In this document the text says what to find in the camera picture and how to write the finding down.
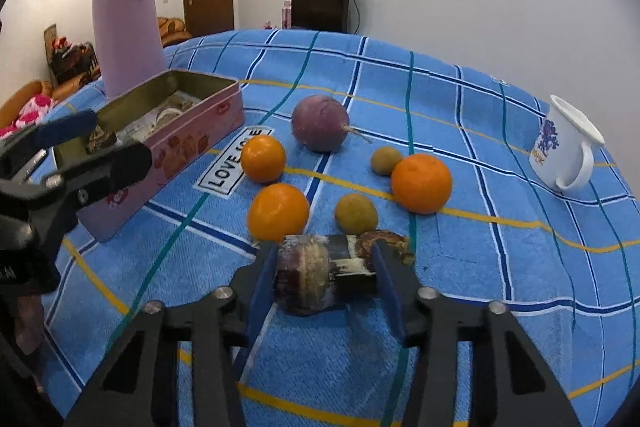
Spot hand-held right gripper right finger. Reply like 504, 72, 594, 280
370, 239, 583, 427

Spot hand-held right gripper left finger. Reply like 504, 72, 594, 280
65, 241, 280, 427

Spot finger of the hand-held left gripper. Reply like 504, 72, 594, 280
0, 109, 99, 182
30, 142, 154, 228

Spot pink rectangular tin box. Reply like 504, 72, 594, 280
52, 68, 246, 243

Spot large orange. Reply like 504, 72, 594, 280
390, 153, 453, 215

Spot small green-brown kiwi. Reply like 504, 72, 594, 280
370, 146, 405, 176

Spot brown dried fruit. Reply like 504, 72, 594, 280
87, 127, 119, 156
356, 230, 417, 266

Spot pink floral cushion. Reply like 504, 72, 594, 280
0, 94, 57, 140

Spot orange sofa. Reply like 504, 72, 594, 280
157, 16, 194, 48
0, 74, 103, 128

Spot white paper scraps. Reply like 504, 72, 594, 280
120, 103, 202, 142

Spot purple tin lid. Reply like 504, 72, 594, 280
91, 0, 169, 99

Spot blue plaid bed sheet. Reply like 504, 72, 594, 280
15, 29, 640, 427

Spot purple round radish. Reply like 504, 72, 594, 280
291, 95, 374, 154

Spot white mug with blue print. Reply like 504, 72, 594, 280
529, 95, 606, 192

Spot black television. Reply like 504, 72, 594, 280
291, 0, 351, 34

